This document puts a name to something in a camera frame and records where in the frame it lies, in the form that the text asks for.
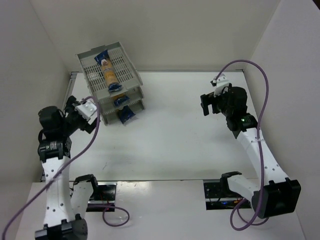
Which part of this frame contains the aluminium rail left edge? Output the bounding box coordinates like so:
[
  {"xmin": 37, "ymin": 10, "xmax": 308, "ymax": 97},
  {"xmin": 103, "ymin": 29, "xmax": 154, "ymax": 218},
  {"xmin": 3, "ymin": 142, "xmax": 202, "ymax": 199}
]
[{"xmin": 41, "ymin": 71, "xmax": 79, "ymax": 181}]

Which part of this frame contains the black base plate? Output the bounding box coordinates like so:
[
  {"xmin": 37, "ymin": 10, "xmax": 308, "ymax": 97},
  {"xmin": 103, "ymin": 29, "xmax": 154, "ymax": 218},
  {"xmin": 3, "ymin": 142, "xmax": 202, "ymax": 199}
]
[
  {"xmin": 86, "ymin": 182, "xmax": 117, "ymax": 212},
  {"xmin": 203, "ymin": 180, "xmax": 243, "ymax": 210}
]

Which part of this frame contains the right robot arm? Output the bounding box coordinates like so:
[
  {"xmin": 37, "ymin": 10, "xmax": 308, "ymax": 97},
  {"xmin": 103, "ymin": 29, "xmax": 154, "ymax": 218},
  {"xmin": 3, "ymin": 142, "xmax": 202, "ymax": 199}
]
[{"xmin": 200, "ymin": 85, "xmax": 302, "ymax": 219}]

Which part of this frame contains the grey tray shelf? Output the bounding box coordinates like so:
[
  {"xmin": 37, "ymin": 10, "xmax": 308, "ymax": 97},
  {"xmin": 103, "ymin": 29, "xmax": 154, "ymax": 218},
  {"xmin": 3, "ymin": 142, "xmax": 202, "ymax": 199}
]
[{"xmin": 76, "ymin": 41, "xmax": 145, "ymax": 125}]

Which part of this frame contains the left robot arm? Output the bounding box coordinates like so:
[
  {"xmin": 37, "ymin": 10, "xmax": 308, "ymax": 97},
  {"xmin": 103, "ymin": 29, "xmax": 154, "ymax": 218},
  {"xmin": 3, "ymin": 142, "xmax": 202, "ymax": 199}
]
[{"xmin": 34, "ymin": 96, "xmax": 100, "ymax": 240}]

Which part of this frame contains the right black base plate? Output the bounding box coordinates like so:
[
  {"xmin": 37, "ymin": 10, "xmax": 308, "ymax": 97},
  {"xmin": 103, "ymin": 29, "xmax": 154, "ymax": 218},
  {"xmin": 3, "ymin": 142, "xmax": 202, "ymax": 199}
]
[{"xmin": 203, "ymin": 180, "xmax": 243, "ymax": 210}]

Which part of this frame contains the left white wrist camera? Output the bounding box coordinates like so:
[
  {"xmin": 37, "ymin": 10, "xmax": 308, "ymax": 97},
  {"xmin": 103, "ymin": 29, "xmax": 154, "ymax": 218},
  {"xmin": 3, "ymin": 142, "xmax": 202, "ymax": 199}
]
[{"xmin": 74, "ymin": 100, "xmax": 97, "ymax": 121}]

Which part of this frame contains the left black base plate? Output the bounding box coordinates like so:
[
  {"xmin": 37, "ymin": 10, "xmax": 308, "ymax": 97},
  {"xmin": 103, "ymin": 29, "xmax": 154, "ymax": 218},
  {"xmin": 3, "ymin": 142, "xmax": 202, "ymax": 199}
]
[{"xmin": 86, "ymin": 182, "xmax": 117, "ymax": 212}]

